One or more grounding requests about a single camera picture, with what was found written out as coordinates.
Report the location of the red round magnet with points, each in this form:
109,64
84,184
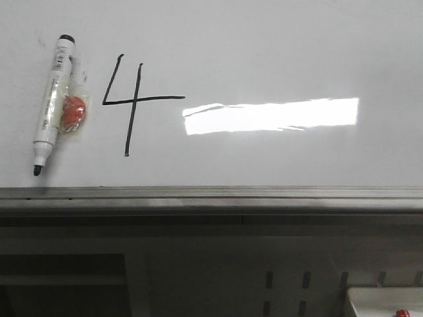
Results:
74,110

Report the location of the white black whiteboard marker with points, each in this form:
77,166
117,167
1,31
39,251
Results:
53,100

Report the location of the white perforated pegboard panel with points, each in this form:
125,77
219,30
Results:
200,276

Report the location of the white plastic marker tray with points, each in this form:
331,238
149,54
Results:
382,301

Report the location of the white whiteboard with aluminium frame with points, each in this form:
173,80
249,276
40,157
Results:
233,112

